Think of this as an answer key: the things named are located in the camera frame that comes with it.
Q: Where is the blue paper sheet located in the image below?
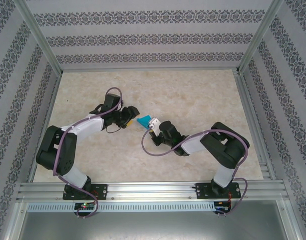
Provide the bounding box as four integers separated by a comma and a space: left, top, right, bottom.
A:
136, 114, 152, 132

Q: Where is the grey sheet metal panel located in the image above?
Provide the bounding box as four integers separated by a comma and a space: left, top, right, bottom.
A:
16, 211, 290, 240

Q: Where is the aluminium frame beam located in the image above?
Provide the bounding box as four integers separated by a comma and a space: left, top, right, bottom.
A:
60, 66, 241, 73

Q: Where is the aluminium mounting rail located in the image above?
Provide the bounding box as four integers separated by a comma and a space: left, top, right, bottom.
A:
16, 181, 290, 202

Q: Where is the aluminium table side rail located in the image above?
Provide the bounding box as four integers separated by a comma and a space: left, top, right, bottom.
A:
27, 71, 63, 183
234, 71, 278, 181

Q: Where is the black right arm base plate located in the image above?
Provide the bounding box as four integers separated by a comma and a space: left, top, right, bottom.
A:
195, 181, 242, 200

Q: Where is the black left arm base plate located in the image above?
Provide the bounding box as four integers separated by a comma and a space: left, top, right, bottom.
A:
62, 184, 108, 201

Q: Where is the slotted grey cable duct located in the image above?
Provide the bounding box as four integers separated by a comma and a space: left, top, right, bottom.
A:
26, 201, 216, 212

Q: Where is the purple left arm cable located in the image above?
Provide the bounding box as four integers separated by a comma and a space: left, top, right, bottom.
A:
53, 86, 124, 220

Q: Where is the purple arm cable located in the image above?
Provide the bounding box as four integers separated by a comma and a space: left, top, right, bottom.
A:
53, 86, 124, 220
142, 128, 251, 218

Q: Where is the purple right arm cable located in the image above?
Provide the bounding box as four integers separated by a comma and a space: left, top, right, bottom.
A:
142, 128, 251, 218

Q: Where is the aluminium frame post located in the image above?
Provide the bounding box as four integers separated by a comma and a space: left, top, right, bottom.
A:
12, 0, 63, 76
238, 0, 286, 75

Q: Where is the aluminium frame leg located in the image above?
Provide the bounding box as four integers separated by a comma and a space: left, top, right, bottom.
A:
2, 201, 27, 240
277, 199, 303, 240

